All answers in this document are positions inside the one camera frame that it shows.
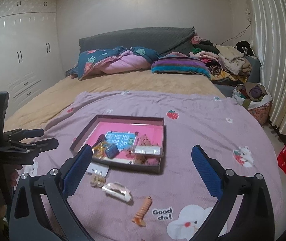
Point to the beige red-dotted bow scrunchie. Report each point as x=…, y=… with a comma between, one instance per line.
x=142, y=159

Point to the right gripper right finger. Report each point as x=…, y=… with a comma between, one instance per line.
x=254, y=219

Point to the bag of clothes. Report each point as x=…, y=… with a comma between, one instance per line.
x=255, y=98

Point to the white wardrobe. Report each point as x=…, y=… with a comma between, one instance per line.
x=29, y=51

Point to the grey headboard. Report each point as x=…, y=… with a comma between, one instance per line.
x=164, y=40

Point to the dark cardboard box tray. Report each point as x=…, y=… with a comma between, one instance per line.
x=80, y=140

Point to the striped purple teal pillow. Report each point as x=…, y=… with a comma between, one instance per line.
x=176, y=64

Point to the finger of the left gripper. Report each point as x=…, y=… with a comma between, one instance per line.
x=41, y=146
x=20, y=134

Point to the earring card in plastic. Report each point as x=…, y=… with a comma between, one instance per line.
x=98, y=169

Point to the cream striped curtain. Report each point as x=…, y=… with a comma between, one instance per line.
x=268, y=20

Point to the maroon hair clip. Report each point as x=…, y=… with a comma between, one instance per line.
x=100, y=139

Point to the white pink claw hair clip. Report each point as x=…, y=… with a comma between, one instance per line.
x=117, y=191

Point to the bag of yellow bangles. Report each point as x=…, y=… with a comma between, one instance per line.
x=99, y=151

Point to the pile of clothes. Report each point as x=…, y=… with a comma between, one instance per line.
x=228, y=65

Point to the floral teal pink quilt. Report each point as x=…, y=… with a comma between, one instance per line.
x=112, y=61

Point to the pink strawberry blanket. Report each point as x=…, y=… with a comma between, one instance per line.
x=170, y=205

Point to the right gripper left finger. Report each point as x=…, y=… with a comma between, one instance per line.
x=28, y=218

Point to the white packaged hair clip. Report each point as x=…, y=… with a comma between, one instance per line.
x=148, y=150

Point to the small blue box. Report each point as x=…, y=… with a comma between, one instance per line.
x=111, y=150

